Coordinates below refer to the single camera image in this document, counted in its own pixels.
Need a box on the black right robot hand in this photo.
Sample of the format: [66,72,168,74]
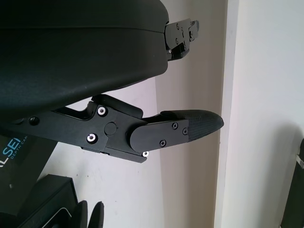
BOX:
[71,200,105,228]

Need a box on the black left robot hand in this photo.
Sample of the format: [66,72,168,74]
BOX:
[0,0,225,164]

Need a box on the black RealSense box lid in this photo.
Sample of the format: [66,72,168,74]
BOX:
[0,129,57,212]

